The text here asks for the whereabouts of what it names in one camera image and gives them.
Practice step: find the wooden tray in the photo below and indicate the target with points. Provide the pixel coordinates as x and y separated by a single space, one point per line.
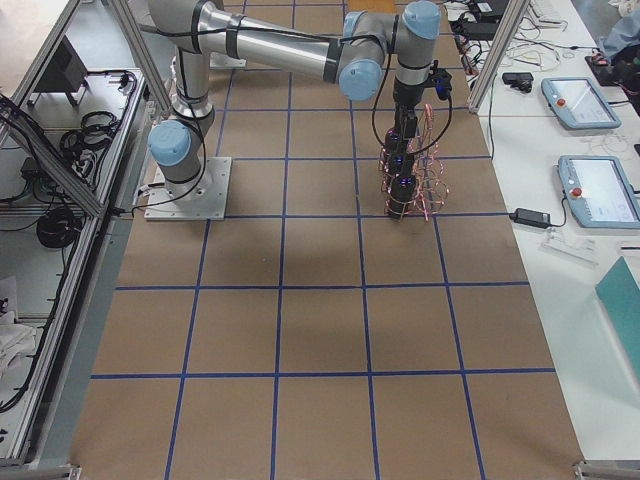
376 6

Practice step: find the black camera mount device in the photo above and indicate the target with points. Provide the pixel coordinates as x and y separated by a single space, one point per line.
521 81

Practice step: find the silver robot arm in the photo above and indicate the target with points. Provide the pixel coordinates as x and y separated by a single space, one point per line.
353 61

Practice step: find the teach pendant near person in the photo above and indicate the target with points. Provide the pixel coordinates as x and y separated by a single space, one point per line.
579 104

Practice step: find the dark wine bottle carried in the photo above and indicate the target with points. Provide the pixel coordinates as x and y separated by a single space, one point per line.
399 162

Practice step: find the teal folder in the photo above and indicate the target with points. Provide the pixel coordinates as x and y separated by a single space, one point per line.
618 292

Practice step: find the dark wine bottle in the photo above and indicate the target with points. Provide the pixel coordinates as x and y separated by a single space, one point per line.
401 195
391 140

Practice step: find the dark wine bottle rear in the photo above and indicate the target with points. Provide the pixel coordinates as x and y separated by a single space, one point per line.
391 140

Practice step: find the small black power adapter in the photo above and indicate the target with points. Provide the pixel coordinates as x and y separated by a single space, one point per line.
533 218

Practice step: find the dark wine bottle front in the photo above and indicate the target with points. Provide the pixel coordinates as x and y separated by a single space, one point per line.
401 195

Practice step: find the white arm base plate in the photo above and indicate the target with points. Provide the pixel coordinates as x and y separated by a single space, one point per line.
205 197
219 61

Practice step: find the copper wire bottle basket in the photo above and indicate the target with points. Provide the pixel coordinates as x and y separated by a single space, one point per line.
431 191

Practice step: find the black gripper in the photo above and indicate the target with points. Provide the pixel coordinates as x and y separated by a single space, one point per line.
403 96

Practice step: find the aluminium frame post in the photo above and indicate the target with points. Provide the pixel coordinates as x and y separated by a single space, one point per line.
505 33

